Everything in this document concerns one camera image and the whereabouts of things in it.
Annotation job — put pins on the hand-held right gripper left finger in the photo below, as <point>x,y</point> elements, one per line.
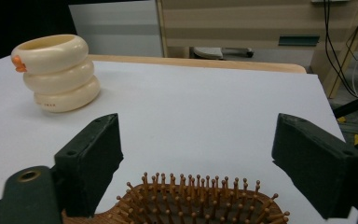
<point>90,161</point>

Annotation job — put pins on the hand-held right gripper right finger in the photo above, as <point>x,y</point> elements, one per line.
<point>313,168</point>

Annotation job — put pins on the wooden bristle hairbrush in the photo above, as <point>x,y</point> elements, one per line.
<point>195,205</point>

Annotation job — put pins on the black metal bar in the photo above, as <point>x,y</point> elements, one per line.
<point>357,104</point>

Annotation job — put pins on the cream ringed holder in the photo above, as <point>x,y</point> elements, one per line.
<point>59,74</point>

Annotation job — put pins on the light wooden stand leg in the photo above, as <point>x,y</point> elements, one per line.
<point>346,59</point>

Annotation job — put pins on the white cabinet panel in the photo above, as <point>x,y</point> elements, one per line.
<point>118,28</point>

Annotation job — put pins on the grey chair base with caster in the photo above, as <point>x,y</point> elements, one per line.
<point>211,52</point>

